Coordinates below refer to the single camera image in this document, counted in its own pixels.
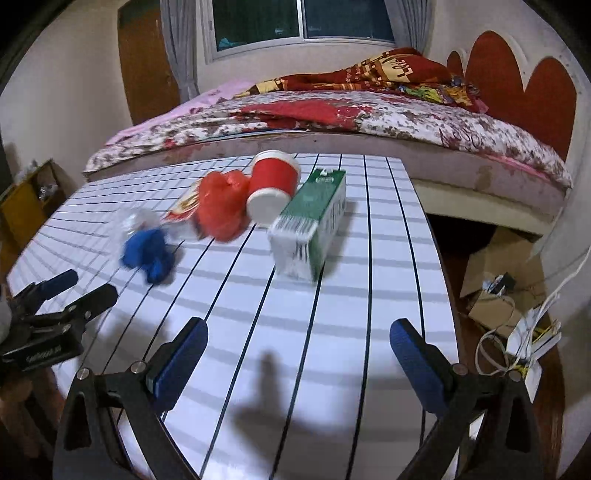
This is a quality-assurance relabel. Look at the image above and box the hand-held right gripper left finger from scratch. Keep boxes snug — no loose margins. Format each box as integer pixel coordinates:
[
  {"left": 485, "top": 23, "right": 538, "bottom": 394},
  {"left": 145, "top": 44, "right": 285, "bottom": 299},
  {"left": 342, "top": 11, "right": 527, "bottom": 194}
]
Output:
[{"left": 53, "top": 318, "right": 209, "bottom": 480}]

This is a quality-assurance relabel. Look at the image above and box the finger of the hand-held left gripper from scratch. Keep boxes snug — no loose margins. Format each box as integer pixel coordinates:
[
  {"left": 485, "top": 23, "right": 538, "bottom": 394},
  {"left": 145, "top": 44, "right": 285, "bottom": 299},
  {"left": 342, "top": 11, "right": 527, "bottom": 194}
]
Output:
[
  {"left": 28, "top": 283, "right": 119, "bottom": 344},
  {"left": 9, "top": 269, "right": 79, "bottom": 319}
]

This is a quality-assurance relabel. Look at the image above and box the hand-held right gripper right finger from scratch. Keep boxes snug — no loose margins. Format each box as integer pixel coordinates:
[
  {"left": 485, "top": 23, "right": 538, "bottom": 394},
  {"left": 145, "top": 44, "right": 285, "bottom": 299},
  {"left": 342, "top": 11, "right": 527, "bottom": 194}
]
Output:
[{"left": 389, "top": 318, "right": 546, "bottom": 480}]

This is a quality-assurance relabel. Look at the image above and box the blue cloth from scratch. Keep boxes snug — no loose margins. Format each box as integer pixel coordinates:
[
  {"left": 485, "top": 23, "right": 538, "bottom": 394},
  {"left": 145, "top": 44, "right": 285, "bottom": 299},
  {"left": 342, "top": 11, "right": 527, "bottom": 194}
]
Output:
[{"left": 121, "top": 227, "right": 177, "bottom": 284}]

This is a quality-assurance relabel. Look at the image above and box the clear plastic bag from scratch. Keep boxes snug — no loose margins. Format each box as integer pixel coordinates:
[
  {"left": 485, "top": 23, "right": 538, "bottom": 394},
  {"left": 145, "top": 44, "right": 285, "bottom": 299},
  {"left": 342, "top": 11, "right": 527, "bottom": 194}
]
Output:
[{"left": 108, "top": 205, "right": 160, "bottom": 245}]

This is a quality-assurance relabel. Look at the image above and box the red plastic bag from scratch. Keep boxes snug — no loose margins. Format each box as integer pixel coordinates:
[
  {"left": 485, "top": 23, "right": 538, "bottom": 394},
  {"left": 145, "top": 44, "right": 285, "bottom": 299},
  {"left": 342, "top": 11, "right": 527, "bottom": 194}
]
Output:
[{"left": 198, "top": 170, "right": 252, "bottom": 244}]

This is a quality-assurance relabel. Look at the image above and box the green white carton box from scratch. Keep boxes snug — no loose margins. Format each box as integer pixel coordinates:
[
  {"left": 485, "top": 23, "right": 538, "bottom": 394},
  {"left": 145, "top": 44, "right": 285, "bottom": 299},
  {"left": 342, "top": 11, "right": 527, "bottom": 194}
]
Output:
[{"left": 268, "top": 167, "right": 347, "bottom": 282}]

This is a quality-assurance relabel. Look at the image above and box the red paper cup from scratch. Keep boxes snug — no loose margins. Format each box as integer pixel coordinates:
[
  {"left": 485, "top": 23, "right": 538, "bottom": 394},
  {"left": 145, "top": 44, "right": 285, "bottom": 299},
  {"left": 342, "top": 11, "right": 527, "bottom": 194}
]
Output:
[{"left": 246, "top": 150, "right": 302, "bottom": 227}]

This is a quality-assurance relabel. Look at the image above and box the yellow wooden cabinet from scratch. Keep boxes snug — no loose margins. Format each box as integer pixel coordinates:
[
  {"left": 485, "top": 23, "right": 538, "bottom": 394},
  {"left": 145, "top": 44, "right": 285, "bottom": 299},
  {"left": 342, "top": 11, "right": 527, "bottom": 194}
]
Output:
[{"left": 0, "top": 159, "right": 70, "bottom": 250}]

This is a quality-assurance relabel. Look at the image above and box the white grid tablecloth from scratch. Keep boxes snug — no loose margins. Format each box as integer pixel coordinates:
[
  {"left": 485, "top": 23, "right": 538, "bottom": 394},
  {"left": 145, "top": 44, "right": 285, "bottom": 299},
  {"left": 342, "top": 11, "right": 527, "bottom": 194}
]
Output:
[{"left": 4, "top": 154, "right": 462, "bottom": 480}]

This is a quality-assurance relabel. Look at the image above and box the cardboard box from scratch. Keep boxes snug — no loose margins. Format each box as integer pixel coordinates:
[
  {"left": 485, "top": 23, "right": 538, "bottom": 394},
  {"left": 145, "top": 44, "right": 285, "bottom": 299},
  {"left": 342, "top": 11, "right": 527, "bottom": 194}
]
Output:
[{"left": 459, "top": 226, "right": 548, "bottom": 340}]

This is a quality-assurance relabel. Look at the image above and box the bed mattress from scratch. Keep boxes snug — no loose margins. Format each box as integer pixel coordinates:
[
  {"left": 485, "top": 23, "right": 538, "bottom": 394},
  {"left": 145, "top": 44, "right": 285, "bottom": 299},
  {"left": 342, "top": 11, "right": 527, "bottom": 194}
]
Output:
[{"left": 85, "top": 131, "right": 571, "bottom": 220}]

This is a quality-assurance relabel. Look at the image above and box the brown wooden door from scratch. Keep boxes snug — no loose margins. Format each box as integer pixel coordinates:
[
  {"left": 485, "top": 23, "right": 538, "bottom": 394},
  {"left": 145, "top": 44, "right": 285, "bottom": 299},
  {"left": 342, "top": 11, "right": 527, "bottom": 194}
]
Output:
[{"left": 117, "top": 0, "right": 181, "bottom": 125}]

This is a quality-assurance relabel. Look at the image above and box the pink sheet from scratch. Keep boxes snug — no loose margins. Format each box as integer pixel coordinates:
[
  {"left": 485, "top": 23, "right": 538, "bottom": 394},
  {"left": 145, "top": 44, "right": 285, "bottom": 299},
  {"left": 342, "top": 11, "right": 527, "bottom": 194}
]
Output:
[{"left": 104, "top": 78, "right": 257, "bottom": 146}]

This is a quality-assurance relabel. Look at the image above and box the bed with floral bedding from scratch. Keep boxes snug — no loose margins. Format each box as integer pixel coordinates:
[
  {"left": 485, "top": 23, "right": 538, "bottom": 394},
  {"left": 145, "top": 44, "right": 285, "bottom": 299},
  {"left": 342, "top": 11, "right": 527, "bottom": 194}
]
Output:
[{"left": 83, "top": 90, "right": 573, "bottom": 190}]

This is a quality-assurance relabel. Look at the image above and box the grey curtain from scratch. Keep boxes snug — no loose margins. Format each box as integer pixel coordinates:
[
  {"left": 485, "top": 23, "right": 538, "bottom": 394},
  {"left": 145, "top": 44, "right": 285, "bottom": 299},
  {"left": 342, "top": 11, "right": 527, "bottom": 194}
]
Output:
[
  {"left": 385, "top": 0, "right": 437, "bottom": 51},
  {"left": 159, "top": 0, "right": 200, "bottom": 104}
]

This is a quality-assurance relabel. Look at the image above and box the red printed blanket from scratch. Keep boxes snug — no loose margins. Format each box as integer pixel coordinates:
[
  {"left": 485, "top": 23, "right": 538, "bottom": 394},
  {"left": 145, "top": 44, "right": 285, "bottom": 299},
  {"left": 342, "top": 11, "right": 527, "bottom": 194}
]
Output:
[{"left": 233, "top": 46, "right": 488, "bottom": 114}]

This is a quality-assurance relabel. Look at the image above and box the large sliding window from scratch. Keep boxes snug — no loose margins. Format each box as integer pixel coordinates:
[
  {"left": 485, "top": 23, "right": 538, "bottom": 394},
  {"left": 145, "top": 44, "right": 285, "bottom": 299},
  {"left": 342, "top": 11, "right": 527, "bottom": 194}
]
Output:
[{"left": 203, "top": 0, "right": 400, "bottom": 65}]

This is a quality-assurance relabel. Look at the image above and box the yellow network cable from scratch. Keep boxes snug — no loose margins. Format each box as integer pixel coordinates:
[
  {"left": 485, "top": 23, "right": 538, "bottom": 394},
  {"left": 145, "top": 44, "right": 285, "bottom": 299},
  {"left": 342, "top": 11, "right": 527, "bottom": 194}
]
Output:
[{"left": 515, "top": 323, "right": 561, "bottom": 372}]

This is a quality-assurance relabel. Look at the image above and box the white bed frame red headboard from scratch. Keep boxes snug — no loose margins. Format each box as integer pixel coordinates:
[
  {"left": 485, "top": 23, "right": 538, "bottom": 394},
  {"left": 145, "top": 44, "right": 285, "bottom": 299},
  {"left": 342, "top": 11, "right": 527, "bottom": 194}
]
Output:
[{"left": 413, "top": 30, "right": 591, "bottom": 259}]

